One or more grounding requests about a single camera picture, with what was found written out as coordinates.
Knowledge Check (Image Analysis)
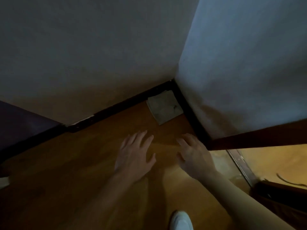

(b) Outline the person's left hand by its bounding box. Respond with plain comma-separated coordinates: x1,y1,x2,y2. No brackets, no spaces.
114,130,157,183

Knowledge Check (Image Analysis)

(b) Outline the dark cable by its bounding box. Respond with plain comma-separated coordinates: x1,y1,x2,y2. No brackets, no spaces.
276,173,307,189

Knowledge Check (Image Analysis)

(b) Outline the wooden door frame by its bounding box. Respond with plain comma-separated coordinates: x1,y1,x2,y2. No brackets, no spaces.
206,119,307,151

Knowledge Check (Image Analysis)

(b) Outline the metal door threshold strip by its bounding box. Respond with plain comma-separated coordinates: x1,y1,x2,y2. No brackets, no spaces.
226,149,259,188

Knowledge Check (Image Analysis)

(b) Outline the person's right forearm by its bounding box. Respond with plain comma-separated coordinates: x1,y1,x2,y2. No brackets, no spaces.
199,171,297,230

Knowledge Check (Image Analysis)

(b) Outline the person's right hand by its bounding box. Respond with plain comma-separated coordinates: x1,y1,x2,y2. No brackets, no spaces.
176,133,218,180

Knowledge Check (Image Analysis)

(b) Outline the grey cleaning cloth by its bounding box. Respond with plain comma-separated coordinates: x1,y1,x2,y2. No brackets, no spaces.
146,90,184,126

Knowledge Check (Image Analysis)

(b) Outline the bed with dark blue mattress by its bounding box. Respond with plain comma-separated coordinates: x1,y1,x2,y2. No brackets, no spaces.
0,176,11,189

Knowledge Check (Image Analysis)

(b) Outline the white shoe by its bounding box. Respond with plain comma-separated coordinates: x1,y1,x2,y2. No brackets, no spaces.
169,211,194,230

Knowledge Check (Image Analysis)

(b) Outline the person's left forearm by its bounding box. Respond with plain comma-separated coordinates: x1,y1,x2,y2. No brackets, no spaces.
62,173,144,230

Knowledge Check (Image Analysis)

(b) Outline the black baseboard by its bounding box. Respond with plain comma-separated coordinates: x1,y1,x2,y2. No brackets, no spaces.
170,79,213,151
0,123,67,165
65,79,176,133

